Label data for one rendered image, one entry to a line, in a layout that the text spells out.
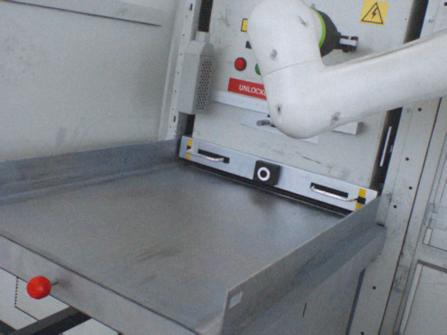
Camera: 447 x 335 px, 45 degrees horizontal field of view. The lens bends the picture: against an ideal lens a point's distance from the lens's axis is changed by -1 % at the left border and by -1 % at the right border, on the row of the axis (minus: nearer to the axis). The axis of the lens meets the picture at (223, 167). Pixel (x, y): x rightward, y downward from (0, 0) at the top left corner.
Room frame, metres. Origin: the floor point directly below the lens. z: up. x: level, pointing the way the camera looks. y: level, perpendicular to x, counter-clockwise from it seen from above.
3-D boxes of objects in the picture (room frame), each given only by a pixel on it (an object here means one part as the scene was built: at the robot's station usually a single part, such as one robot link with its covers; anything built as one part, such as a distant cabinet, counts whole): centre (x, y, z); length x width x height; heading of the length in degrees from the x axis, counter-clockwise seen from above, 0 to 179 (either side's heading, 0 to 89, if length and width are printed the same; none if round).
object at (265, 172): (1.28, -0.10, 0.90); 0.06 x 0.03 x 0.05; 61
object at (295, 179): (1.31, -0.12, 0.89); 0.54 x 0.05 x 0.06; 61
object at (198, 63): (1.34, 0.10, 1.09); 0.08 x 0.05 x 0.17; 151
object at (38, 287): (0.69, 0.22, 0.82); 0.04 x 0.03 x 0.03; 151
